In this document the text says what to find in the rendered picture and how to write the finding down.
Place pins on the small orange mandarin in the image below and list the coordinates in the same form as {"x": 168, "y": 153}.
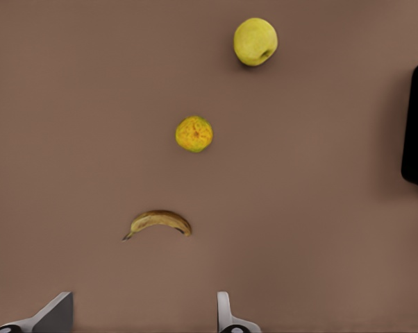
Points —
{"x": 194, "y": 134}

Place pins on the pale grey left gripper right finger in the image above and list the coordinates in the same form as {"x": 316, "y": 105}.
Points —
{"x": 223, "y": 312}

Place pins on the yellow-green apple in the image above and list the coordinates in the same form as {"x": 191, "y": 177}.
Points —
{"x": 255, "y": 41}

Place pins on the ripe brown-spotted banana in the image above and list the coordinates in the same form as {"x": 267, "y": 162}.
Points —
{"x": 160, "y": 219}

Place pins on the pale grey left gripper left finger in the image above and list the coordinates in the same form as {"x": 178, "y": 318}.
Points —
{"x": 52, "y": 315}

